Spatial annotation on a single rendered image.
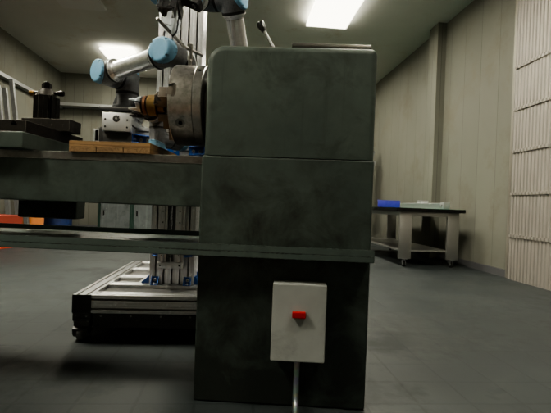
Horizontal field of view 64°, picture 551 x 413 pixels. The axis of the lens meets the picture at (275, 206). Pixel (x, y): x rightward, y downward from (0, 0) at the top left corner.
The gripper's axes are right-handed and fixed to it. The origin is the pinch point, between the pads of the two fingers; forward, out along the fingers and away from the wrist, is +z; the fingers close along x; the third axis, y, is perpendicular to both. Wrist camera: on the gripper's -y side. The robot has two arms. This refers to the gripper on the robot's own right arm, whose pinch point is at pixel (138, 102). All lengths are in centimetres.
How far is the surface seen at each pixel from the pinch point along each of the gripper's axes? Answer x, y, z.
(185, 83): 4.3, -22.0, 11.3
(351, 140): -16, -82, 17
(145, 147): -19.9, -8.9, 14.5
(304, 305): -72, -68, 24
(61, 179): -32.2, 22.4, 13.9
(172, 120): -9.0, -17.1, 9.7
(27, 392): -108, 29, 20
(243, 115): -8.1, -44.8, 17.7
